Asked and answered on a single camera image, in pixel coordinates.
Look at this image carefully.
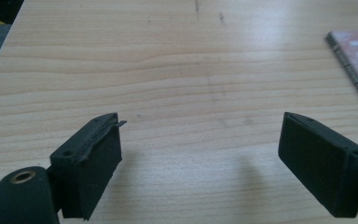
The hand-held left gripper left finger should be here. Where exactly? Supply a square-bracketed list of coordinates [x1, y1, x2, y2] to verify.
[49, 112, 128, 221]

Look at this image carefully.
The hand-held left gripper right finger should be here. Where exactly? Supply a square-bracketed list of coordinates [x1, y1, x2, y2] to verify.
[277, 111, 358, 218]

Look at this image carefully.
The red and white book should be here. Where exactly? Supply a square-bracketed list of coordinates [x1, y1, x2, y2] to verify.
[324, 30, 358, 119]

